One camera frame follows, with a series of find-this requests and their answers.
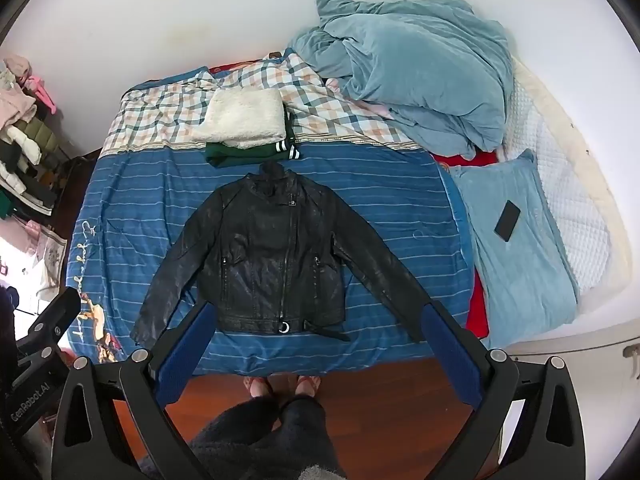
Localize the pile of hanging clothes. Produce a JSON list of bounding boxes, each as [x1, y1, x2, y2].
[[0, 55, 66, 221]]

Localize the person's foot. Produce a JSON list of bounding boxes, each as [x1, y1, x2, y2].
[[295, 375, 322, 399], [242, 376, 274, 402]]

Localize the blue striped bedsheet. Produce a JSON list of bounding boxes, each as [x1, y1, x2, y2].
[[65, 142, 476, 378]]

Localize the pink floral curtain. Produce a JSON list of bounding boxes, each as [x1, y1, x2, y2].
[[0, 217, 68, 306]]

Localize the white fleece folded garment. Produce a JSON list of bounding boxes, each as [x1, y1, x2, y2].
[[191, 87, 288, 151]]

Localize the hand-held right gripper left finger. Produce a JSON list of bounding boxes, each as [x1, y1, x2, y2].
[[50, 301, 218, 480]]

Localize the person's right foot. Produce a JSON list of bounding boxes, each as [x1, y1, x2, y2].
[[295, 375, 322, 399]]

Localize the green folded garment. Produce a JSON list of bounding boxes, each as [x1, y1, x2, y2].
[[205, 110, 301, 168]]

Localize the white cabinet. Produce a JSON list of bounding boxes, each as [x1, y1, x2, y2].
[[505, 330, 640, 386]]

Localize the plaid bed sheet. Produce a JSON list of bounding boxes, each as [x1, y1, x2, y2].
[[102, 49, 423, 156]]

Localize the black phone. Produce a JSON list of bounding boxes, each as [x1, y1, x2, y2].
[[493, 200, 522, 243]]

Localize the person's left foot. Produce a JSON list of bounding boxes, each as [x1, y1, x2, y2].
[[242, 376, 274, 402]]

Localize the blue-grey duvet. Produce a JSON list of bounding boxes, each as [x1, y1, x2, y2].
[[287, 0, 516, 161]]

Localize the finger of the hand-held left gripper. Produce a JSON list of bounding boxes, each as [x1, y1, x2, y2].
[[26, 287, 82, 363]]

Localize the red sheet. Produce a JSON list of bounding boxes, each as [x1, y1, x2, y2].
[[432, 150, 501, 341]]

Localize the light blue pillow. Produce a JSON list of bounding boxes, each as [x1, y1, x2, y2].
[[447, 149, 581, 336]]

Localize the person's dark fuzzy clothing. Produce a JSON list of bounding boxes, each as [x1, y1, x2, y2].
[[190, 394, 348, 480]]

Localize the black leather jacket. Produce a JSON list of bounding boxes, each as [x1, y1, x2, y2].
[[131, 162, 433, 348]]

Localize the white quilted mattress pad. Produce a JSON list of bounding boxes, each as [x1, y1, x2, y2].
[[500, 55, 633, 313]]

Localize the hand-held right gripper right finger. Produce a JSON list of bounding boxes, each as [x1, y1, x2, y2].
[[419, 300, 587, 480]]

